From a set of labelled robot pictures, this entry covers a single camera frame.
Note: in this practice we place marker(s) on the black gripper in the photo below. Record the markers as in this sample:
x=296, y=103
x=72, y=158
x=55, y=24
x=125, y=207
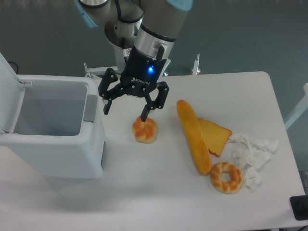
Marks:
x=138, y=79

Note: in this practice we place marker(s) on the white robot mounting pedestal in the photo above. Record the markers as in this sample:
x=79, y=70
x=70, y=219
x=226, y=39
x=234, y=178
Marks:
x=115, y=65

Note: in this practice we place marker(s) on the small crumpled white tissue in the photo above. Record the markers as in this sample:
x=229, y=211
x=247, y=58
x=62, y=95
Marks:
x=252, y=178

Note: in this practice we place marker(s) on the long baguette bread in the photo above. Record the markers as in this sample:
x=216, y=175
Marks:
x=195, y=137

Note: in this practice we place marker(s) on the white frame at right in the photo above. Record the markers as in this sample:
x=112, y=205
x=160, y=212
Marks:
x=298, y=110

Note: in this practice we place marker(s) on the white push-top trash can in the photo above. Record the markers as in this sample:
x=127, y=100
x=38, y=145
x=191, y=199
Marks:
x=52, y=122

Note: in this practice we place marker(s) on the black device at table edge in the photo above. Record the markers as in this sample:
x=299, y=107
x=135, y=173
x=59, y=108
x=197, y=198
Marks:
x=299, y=206

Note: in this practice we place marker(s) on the large crumpled white tissue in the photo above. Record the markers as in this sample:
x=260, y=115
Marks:
x=252, y=152

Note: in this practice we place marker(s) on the toast bread slice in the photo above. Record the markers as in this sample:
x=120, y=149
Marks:
x=215, y=136

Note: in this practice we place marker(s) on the twisted ring bread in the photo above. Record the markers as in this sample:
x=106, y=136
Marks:
x=226, y=177

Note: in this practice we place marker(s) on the knotted bread roll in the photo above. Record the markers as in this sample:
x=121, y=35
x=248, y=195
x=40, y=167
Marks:
x=144, y=132

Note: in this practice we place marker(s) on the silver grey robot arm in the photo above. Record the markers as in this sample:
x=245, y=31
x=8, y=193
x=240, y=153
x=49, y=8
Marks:
x=142, y=33

